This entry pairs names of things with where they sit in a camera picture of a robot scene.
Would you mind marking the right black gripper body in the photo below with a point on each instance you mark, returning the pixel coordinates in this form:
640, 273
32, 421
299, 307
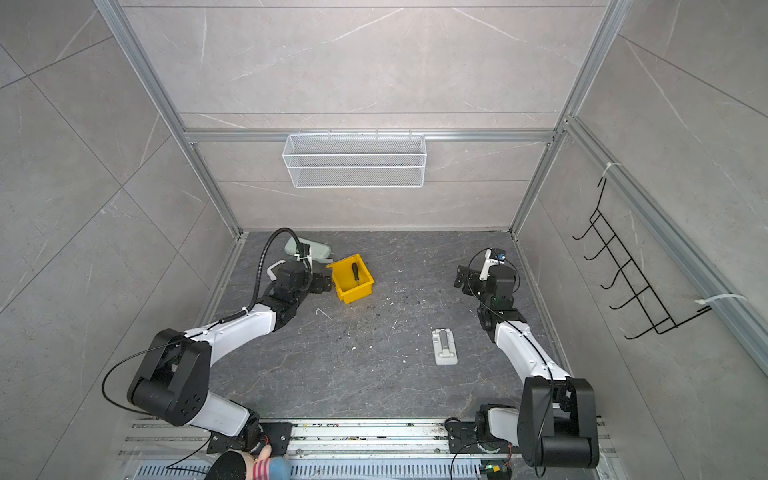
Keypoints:
475, 285

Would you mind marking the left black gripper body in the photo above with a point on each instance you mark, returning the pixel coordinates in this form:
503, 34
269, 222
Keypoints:
317, 284

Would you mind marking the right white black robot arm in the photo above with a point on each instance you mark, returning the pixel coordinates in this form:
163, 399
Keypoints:
555, 425

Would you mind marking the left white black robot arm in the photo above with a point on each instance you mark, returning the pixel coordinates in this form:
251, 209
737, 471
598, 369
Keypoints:
172, 381

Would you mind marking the yellow plastic bin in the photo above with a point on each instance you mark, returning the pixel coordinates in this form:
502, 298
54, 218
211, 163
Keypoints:
347, 290

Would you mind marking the pale green pouch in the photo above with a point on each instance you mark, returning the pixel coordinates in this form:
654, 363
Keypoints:
319, 252

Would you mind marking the white digital clock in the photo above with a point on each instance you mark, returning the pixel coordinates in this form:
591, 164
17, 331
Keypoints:
272, 269

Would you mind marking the white plastic holder block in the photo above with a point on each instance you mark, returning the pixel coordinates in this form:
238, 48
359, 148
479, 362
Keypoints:
444, 347

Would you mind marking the green connector board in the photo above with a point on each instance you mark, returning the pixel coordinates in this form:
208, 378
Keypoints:
495, 471

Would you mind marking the plush toy with striped sleeve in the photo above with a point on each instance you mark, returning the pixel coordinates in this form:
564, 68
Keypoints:
238, 465

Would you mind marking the white zip tie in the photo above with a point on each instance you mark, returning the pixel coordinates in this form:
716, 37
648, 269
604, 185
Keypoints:
719, 297

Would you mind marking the white wire mesh basket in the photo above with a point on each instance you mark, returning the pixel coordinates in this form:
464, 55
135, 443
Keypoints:
370, 160

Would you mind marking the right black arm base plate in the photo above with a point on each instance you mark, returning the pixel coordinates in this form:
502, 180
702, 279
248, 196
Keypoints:
465, 437

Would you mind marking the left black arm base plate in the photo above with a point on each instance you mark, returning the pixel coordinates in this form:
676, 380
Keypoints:
254, 438

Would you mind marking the black wire hook rack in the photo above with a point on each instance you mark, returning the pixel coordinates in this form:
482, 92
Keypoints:
627, 269

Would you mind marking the aluminium rail at front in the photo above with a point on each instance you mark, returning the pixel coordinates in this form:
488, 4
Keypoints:
310, 439

